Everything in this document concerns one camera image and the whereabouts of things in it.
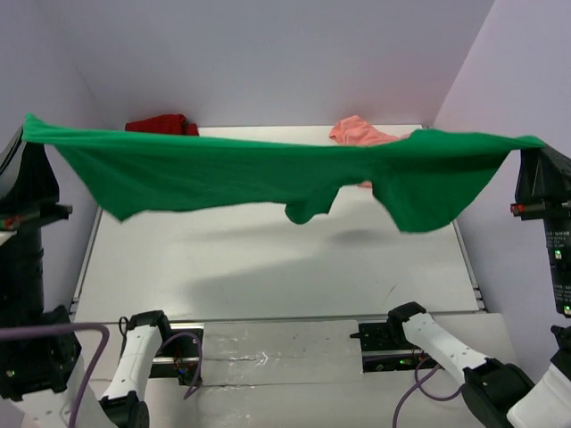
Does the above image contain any green t shirt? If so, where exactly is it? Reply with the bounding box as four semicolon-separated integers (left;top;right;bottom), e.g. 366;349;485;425
22;114;543;233

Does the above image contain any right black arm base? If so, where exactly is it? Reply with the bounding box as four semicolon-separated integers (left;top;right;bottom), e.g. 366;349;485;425
350;321;435;373

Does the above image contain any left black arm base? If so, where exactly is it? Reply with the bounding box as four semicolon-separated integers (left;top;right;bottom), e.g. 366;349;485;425
118;310;204;386

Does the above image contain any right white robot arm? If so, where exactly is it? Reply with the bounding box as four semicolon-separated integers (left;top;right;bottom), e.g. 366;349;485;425
387;147;570;427

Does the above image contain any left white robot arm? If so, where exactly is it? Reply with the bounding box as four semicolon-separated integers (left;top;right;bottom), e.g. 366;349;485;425
1;128;175;427

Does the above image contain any red t shirt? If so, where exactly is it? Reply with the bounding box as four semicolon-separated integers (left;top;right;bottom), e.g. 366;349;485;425
124;114;199;136

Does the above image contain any salmon pink t shirt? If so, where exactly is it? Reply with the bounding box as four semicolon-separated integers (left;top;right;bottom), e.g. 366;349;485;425
315;115;420;193

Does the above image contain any silver tape sheet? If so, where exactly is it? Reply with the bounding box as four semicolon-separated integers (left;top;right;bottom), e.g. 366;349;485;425
202;320;363;386

